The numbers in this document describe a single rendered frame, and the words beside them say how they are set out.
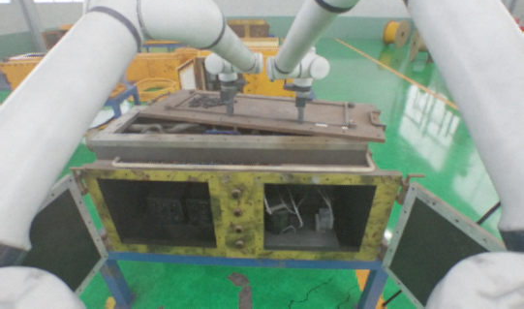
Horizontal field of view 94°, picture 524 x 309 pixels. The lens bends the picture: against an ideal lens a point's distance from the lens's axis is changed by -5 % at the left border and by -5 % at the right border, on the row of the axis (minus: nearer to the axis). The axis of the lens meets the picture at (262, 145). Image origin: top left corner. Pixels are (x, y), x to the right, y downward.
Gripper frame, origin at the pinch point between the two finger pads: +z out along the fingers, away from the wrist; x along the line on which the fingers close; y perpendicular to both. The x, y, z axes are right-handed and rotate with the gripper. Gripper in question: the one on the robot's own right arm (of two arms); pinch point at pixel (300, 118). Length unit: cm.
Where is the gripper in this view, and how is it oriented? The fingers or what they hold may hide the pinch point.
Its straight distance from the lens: 130.5
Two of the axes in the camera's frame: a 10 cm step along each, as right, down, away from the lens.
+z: 0.1, 8.7, 4.9
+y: 9.6, 1.2, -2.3
